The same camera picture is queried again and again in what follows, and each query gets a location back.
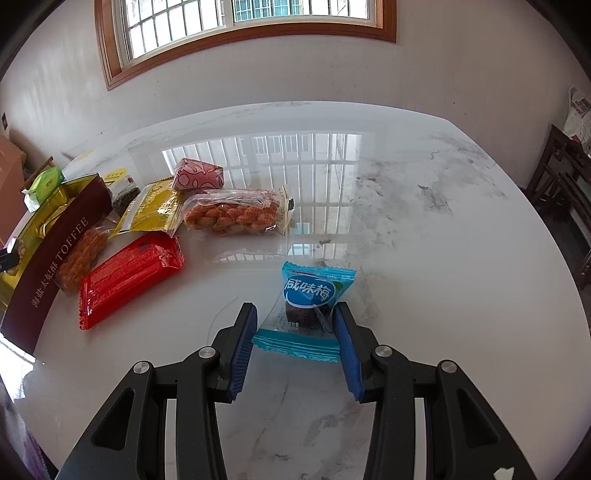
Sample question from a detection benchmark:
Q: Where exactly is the green tissue pack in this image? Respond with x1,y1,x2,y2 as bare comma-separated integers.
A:
21,166,64,213

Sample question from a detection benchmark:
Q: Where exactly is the pink wrapped candy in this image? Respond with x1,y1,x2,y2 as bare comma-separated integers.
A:
171,158,224,191

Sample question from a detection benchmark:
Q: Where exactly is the small wooden stool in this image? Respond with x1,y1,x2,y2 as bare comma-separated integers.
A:
21,156,55,190

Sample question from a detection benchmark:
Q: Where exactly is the small blue plum candy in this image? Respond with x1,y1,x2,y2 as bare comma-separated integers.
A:
252,262,356,363

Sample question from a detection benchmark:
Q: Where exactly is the pink covered cabinet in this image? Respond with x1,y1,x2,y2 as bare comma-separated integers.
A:
0,136,26,246

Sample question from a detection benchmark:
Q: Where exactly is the dark wooden chair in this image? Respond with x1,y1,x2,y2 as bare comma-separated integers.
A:
525,125,590,290

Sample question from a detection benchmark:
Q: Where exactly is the gold toffee tin box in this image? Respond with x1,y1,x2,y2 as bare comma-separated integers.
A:
1,174,111,354

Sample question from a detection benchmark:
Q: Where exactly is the clear orange snack bag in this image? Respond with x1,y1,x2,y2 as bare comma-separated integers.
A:
55,218,115,296

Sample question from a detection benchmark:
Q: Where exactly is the round yellow sticker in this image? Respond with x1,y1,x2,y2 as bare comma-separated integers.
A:
103,167,127,186

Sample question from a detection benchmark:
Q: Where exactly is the clear twisted snack bag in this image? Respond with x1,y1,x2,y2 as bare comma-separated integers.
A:
181,187,294,236

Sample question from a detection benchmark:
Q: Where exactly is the dark seaweed snack packet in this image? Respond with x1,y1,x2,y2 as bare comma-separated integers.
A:
109,176,140,217

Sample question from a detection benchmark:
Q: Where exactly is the wooden window frame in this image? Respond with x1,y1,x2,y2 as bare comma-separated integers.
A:
94,0,397,90

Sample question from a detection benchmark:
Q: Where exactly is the red foil snack packet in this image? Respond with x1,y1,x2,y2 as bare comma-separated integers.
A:
78,232,184,330

